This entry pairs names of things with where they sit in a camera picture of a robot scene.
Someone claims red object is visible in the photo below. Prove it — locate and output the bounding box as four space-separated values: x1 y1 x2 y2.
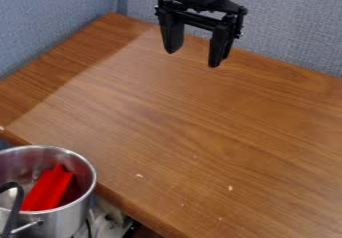
22 164 74 211

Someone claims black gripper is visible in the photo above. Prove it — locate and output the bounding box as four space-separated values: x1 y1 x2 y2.
158 0 247 68

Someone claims metal pot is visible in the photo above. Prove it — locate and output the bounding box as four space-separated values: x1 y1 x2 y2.
0 145 96 238

